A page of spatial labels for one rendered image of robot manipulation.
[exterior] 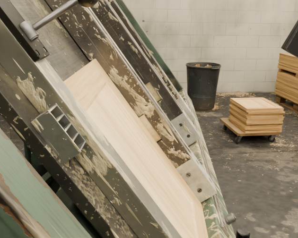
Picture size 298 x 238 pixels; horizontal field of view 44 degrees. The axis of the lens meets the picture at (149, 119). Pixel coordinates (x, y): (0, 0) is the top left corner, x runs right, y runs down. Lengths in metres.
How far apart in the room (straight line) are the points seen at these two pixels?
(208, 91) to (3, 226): 5.10
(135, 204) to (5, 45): 0.29
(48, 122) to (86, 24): 0.48
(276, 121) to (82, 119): 3.79
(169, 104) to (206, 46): 5.04
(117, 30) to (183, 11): 4.92
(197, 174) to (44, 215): 0.73
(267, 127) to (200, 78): 1.44
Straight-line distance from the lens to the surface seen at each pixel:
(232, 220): 1.04
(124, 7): 2.38
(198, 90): 5.33
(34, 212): 0.32
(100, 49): 0.94
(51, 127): 0.50
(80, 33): 0.94
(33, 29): 0.54
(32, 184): 0.33
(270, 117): 4.21
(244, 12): 6.60
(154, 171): 0.81
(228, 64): 6.59
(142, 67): 1.39
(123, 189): 0.56
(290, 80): 5.86
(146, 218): 0.58
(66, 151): 0.50
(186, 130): 1.44
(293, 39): 0.52
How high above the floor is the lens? 1.41
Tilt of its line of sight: 17 degrees down
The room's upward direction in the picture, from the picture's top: 1 degrees clockwise
